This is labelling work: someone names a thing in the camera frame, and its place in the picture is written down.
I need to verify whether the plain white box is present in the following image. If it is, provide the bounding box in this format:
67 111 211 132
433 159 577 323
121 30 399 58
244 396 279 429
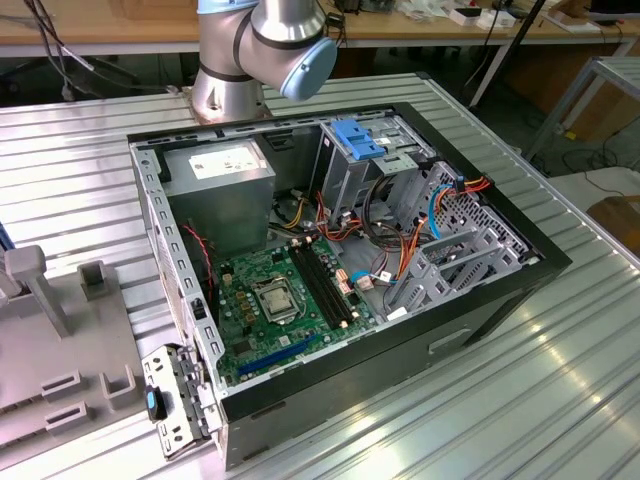
477 9 516 30

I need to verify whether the grey optical drive cage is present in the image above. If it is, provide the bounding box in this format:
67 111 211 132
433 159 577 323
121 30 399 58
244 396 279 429
312 115 439 217

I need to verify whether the grey metal disk bay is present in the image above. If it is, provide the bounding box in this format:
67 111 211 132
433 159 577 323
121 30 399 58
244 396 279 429
384 229 544 321

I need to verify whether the black cable loop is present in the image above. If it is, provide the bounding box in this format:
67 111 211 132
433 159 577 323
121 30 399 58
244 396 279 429
360 174 404 241

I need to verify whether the silver slot bracket retainer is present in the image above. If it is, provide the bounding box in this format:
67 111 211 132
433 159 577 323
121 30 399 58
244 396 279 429
141 342 224 461

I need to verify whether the blue black retainer latch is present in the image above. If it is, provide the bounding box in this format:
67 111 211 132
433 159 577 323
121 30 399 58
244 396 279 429
144 384 169 420

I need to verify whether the orange power wire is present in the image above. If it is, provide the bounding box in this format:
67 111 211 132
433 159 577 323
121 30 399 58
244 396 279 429
397 173 495 284

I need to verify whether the CPU socket with silver CPU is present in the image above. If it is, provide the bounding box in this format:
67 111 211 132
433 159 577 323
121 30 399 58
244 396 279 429
252 280 307 327

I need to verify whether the brown cardboard box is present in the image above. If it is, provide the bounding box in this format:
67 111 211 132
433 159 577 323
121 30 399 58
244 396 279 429
567 84 640 142
587 195 640 251

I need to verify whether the green motherboard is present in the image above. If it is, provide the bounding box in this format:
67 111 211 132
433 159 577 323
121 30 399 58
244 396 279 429
214 234 380 382

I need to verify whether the black RAM slot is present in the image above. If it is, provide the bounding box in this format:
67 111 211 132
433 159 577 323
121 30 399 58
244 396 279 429
295 242 348 326
308 237 358 318
302 239 352 322
288 243 344 330

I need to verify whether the black monitor stand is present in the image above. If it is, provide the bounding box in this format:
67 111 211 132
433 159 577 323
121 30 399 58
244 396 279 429
589 0 634 26

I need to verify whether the blue expansion slot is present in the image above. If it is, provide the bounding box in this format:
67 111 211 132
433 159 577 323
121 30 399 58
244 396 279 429
235 333 319 379

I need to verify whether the grey power supply unit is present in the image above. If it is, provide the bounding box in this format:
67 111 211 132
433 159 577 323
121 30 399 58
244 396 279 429
160 139 277 261

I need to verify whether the yellow black wire bundle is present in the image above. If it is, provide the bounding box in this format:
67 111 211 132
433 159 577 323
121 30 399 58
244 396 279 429
272 189 307 231

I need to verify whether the red black fan wire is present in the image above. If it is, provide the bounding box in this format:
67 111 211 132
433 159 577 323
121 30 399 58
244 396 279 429
181 223 218 301

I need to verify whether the orange red wire bundle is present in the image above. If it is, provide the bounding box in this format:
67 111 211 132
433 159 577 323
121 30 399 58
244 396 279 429
312 192 364 245

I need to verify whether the white box with black top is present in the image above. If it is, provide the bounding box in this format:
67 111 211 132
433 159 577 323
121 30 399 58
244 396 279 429
448 6 483 27

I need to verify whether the blue data wire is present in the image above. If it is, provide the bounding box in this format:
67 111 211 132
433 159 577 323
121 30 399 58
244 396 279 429
427 183 459 242

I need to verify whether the black slanted pole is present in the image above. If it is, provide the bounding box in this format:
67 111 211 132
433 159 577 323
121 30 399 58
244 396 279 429
469 0 547 109

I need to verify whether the short light blue wire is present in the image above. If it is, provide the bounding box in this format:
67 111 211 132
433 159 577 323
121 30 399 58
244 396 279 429
348 269 375 292

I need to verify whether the grey parts rack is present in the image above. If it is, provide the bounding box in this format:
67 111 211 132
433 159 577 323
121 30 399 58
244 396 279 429
0 244 151 451

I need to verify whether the black open PC case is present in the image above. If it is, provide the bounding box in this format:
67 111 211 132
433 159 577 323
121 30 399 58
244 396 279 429
126 101 574 472

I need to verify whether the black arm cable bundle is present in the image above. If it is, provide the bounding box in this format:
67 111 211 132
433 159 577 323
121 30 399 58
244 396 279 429
28 0 180 101

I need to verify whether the long wooden desk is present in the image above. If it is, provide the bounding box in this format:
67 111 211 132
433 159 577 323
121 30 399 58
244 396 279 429
0 0 640 59

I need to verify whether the blue plastic drive latch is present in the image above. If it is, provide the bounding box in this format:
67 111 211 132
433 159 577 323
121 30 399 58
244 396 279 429
330 118 384 162

